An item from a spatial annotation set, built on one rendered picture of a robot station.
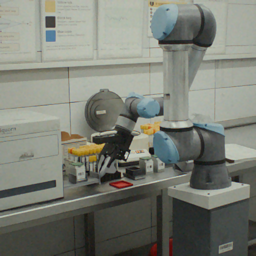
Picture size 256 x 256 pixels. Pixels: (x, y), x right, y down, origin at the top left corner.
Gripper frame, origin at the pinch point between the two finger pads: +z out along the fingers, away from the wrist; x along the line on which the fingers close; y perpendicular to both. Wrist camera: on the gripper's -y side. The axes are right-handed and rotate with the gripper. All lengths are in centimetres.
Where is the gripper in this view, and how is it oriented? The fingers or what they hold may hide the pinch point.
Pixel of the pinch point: (99, 174)
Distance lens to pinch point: 200.7
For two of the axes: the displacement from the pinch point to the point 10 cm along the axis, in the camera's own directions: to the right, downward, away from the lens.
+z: -3.9, 9.1, -1.4
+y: 7.0, 3.9, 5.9
